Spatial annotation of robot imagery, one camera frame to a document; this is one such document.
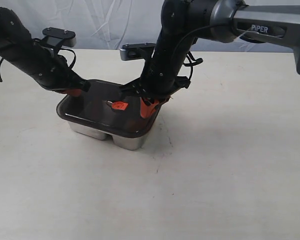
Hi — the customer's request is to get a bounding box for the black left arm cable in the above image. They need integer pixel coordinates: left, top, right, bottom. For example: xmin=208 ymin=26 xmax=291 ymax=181
xmin=0 ymin=37 xmax=77 ymax=83

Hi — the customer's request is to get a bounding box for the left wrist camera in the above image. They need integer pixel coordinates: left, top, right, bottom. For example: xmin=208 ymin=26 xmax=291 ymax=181
xmin=42 ymin=27 xmax=77 ymax=48

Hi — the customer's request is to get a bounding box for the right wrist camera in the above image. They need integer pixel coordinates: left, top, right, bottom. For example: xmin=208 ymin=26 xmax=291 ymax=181
xmin=119 ymin=42 xmax=156 ymax=61

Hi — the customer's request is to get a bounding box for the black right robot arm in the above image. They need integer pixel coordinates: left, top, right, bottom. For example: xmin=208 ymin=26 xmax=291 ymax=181
xmin=120 ymin=0 xmax=300 ymax=118

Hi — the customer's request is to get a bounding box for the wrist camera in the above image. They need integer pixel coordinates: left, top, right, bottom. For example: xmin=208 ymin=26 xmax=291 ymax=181
xmin=42 ymin=27 xmax=77 ymax=48
xmin=119 ymin=42 xmax=156 ymax=61

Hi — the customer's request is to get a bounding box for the stainless steel lunch box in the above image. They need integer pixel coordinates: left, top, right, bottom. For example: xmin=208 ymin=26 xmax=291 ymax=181
xmin=68 ymin=121 xmax=150 ymax=151

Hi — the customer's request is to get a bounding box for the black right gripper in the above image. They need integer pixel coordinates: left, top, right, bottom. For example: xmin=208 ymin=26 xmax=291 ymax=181
xmin=119 ymin=30 xmax=192 ymax=118

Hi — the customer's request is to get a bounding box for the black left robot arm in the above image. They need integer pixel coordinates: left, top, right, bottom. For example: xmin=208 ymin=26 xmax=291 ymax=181
xmin=0 ymin=7 xmax=91 ymax=96

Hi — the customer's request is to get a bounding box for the dark transparent lunch box lid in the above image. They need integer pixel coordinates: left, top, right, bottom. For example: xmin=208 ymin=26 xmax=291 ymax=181
xmin=56 ymin=79 xmax=160 ymax=139

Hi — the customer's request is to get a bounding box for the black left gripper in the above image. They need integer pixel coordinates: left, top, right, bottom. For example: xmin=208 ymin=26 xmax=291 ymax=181
xmin=0 ymin=39 xmax=91 ymax=97

